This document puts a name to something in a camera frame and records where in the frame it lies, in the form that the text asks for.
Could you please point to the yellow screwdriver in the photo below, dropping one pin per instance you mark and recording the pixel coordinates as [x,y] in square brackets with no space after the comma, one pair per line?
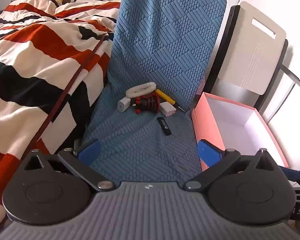
[166,98]

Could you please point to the small black lighter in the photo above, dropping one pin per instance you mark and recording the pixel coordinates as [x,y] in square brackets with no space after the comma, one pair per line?
[164,125]

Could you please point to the white fluffy headband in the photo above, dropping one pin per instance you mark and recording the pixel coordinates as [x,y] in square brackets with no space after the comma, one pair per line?
[140,90]

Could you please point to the pink cardboard box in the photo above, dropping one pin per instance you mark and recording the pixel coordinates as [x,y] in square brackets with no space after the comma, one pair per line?
[240,120]

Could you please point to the white charger adapter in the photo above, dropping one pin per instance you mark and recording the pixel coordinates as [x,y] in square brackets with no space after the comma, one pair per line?
[124,105]

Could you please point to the red white black striped blanket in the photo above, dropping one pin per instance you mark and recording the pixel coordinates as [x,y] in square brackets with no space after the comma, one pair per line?
[40,62]

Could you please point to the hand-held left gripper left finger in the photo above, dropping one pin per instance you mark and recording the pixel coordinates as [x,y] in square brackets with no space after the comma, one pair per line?
[90,151]

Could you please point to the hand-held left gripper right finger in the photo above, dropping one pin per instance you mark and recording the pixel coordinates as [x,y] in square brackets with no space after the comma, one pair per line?
[210,153]

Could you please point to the blue textured chair cover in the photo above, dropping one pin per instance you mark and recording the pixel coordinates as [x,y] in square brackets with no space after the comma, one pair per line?
[162,42]

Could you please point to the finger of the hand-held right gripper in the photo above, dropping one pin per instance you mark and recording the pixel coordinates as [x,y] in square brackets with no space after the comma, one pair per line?
[290,173]

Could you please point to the white and pink eraser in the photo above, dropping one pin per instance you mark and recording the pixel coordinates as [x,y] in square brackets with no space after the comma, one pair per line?
[168,109]

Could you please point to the curved metal rail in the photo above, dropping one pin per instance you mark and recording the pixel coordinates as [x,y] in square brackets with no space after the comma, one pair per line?
[296,76]

